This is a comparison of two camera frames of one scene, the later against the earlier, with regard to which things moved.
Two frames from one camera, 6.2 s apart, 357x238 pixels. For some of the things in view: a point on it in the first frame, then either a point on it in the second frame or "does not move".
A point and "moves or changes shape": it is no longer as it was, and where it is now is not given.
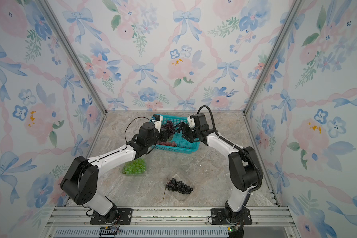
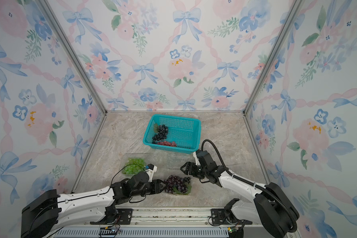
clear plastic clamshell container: (138, 167) does not move
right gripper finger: (190, 138) → (187, 168)
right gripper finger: (179, 127) → (189, 166)
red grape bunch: (167, 143) does not move
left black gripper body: (161, 136) → (150, 188)
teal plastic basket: (183, 144) does not move
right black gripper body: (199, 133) → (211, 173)
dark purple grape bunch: (174, 185) moves or changes shape
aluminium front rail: (75, 222) does not move
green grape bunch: (137, 167) does not move
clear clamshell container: (182, 197) moves or changes shape
